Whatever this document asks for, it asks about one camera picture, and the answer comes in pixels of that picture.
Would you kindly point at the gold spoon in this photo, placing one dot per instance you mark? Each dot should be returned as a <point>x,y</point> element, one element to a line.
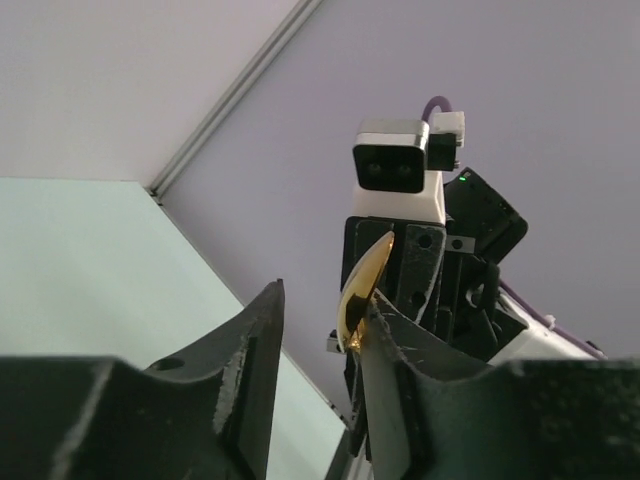
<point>357,292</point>

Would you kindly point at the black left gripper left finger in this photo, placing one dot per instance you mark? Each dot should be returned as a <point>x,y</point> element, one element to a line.
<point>203,412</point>

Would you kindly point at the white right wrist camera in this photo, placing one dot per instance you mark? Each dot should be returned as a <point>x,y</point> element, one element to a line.
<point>400,170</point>

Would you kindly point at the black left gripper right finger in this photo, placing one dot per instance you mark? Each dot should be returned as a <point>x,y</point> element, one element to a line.
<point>436,413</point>

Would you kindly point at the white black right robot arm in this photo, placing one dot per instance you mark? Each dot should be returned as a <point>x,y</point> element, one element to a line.
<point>541,339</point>

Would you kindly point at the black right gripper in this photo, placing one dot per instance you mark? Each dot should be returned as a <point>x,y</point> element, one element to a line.
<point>447,278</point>

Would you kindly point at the left aluminium corner post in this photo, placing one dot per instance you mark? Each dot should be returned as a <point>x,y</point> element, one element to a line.
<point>285,32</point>

